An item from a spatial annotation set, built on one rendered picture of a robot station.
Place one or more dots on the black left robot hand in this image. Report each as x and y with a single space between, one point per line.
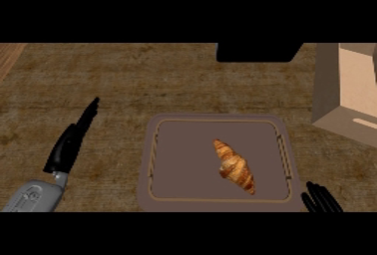
68 146

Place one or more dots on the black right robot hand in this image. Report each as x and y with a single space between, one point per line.
320 199

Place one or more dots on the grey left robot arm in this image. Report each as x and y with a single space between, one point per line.
37 196

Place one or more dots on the golden brown croissant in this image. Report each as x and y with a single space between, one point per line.
235 166

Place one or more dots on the brown serving tray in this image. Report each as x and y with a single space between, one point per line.
215 162

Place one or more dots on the open cardboard box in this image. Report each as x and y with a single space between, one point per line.
347 93

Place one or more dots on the black appliance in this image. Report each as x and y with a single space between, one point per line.
258 52

